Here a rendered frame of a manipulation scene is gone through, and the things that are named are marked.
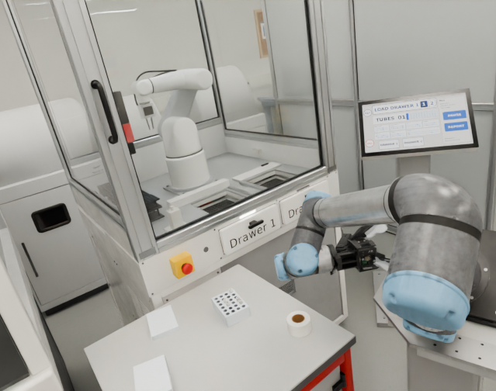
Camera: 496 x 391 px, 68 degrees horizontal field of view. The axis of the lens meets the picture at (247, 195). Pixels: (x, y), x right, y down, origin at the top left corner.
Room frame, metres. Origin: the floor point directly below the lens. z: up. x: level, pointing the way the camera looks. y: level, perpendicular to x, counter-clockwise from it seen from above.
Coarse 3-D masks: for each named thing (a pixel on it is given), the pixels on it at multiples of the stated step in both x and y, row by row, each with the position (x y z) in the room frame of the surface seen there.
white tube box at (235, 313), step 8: (216, 296) 1.05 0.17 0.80; (224, 296) 1.04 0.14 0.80; (232, 296) 1.03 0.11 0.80; (240, 296) 1.03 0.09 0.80; (216, 304) 1.01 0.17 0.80; (224, 304) 1.00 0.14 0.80; (232, 304) 0.99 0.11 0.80; (240, 304) 0.99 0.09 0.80; (224, 312) 0.96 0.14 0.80; (232, 312) 0.96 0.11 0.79; (240, 312) 0.95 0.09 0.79; (248, 312) 0.96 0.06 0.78; (224, 320) 0.95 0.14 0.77; (232, 320) 0.94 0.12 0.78; (240, 320) 0.95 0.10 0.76
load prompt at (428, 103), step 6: (402, 102) 1.85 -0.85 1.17; (408, 102) 1.83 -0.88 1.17; (414, 102) 1.82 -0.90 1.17; (420, 102) 1.81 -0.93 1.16; (426, 102) 1.80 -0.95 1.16; (432, 102) 1.79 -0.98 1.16; (378, 108) 1.87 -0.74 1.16; (384, 108) 1.86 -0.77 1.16; (390, 108) 1.85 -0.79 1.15; (396, 108) 1.84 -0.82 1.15; (402, 108) 1.83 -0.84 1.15; (408, 108) 1.82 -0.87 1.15; (414, 108) 1.80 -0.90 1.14; (420, 108) 1.79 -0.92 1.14; (426, 108) 1.78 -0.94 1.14
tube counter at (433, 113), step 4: (404, 112) 1.81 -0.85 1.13; (408, 112) 1.80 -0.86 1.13; (412, 112) 1.79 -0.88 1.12; (416, 112) 1.79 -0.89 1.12; (420, 112) 1.78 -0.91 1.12; (424, 112) 1.77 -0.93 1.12; (428, 112) 1.76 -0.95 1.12; (432, 112) 1.76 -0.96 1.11; (436, 112) 1.75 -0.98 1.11; (400, 116) 1.80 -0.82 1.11; (404, 116) 1.80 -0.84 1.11; (408, 116) 1.79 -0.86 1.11; (412, 116) 1.78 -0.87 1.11; (416, 116) 1.77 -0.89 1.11; (420, 116) 1.77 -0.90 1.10; (424, 116) 1.76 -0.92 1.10; (428, 116) 1.75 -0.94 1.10; (432, 116) 1.75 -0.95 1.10; (436, 116) 1.74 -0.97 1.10; (400, 120) 1.79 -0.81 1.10; (404, 120) 1.78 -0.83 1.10
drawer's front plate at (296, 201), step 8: (320, 184) 1.57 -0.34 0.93; (304, 192) 1.52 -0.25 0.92; (328, 192) 1.60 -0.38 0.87; (288, 200) 1.46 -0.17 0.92; (296, 200) 1.49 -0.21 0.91; (280, 208) 1.46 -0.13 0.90; (288, 208) 1.46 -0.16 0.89; (296, 208) 1.48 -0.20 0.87; (288, 216) 1.46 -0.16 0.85; (296, 216) 1.48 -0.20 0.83
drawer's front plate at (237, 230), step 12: (252, 216) 1.36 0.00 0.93; (264, 216) 1.39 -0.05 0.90; (276, 216) 1.42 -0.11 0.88; (228, 228) 1.29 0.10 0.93; (240, 228) 1.32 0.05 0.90; (252, 228) 1.35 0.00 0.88; (276, 228) 1.42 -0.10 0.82; (228, 240) 1.28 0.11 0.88; (240, 240) 1.31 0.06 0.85; (252, 240) 1.34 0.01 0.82; (228, 252) 1.28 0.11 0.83
